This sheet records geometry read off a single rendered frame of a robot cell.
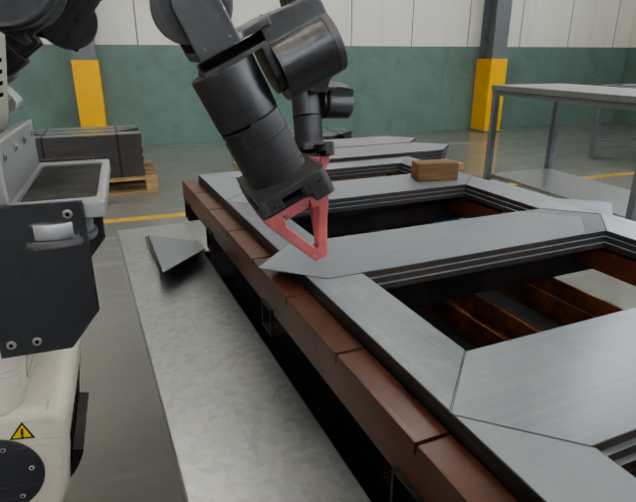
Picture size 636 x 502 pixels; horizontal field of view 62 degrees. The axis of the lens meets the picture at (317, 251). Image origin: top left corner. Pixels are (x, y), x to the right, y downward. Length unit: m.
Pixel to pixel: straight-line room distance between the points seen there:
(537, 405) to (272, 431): 0.37
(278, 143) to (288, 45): 0.08
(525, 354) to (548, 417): 0.12
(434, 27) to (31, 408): 8.62
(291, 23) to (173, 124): 7.35
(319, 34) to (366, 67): 8.02
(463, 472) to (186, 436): 0.41
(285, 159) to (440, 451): 0.31
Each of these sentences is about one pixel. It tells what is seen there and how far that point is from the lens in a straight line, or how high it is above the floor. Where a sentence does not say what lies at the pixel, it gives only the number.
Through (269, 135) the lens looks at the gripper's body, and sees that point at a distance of 0.46.
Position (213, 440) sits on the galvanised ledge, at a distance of 0.79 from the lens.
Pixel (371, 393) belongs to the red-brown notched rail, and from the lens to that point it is 0.61.
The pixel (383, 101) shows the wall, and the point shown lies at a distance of 8.64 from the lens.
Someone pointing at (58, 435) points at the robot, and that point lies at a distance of 0.72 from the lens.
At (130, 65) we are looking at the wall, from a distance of 7.74.
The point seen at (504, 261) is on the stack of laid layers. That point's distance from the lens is 1.03.
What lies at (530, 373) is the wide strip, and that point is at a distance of 0.65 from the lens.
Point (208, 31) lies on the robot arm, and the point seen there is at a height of 1.20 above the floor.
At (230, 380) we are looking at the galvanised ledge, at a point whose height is 0.68.
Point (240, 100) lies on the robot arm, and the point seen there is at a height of 1.15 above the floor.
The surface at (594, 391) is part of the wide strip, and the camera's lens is 0.65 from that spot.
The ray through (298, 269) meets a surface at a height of 0.85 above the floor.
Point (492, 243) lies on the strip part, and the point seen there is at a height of 0.84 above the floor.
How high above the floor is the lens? 1.18
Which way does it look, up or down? 20 degrees down
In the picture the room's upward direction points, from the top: straight up
